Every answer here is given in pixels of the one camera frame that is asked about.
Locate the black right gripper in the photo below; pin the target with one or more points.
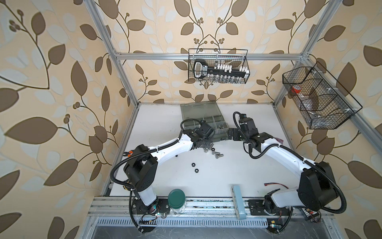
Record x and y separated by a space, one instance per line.
235 133

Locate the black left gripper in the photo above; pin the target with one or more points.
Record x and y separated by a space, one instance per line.
208 139

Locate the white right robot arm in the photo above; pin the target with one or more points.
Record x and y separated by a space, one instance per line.
317 189

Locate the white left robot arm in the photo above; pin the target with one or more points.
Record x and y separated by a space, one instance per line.
137 171

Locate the pink candy bag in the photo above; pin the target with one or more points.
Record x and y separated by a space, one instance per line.
280 141

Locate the green lid glass jar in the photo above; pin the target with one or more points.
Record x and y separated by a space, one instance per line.
177 201

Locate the light blue block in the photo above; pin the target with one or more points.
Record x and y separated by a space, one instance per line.
238 202

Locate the socket set rail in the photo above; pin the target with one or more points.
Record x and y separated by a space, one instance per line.
201 69

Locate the black wire basket back wall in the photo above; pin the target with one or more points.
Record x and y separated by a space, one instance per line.
213 56

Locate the black wire basket wall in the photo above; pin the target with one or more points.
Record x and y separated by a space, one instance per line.
325 102
213 56

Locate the black wire basket right wall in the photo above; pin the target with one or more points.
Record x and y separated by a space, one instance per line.
325 102

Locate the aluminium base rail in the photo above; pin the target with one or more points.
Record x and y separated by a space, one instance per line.
199 213

